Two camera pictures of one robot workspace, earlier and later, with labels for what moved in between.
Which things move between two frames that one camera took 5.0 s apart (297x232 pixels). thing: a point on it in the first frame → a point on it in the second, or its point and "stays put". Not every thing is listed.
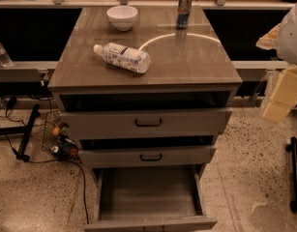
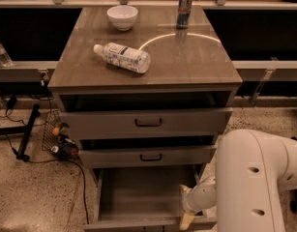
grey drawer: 150,199 stays put
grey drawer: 160,122 stays put
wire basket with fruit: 55,138 stays put
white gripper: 291,36 → 191,198
